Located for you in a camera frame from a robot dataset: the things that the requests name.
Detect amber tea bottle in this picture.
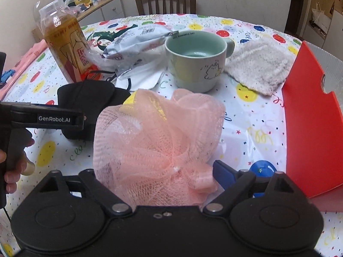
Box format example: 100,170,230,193
39,1,101,83

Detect pale green mug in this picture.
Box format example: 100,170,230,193
165,30,236,93

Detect red plastic box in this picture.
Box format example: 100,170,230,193
281,41,343,212

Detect person's left hand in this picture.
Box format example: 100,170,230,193
0,136,36,194

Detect white paper bag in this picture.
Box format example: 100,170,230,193
311,3,333,36

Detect balloon print tablecloth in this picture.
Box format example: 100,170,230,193
0,13,343,257

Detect silver snack packet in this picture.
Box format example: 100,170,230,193
100,24,179,61

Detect light wooden shelf cabinet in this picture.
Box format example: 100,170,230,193
32,0,126,43

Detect white knitted towel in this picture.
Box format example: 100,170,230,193
224,39,296,97

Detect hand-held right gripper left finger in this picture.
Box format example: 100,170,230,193
36,169,133,217

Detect pink printed cloth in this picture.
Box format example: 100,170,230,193
0,40,49,99

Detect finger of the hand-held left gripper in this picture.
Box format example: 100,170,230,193
72,110,87,131

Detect clear plastic bag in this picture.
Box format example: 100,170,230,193
115,56,168,90

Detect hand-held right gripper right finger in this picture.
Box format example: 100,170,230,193
203,160,298,217

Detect blue toy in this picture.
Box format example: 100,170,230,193
0,69,16,84

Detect black face mask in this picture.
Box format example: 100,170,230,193
57,69,132,141

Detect pink mesh bath loofah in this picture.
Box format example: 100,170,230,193
92,88,227,208

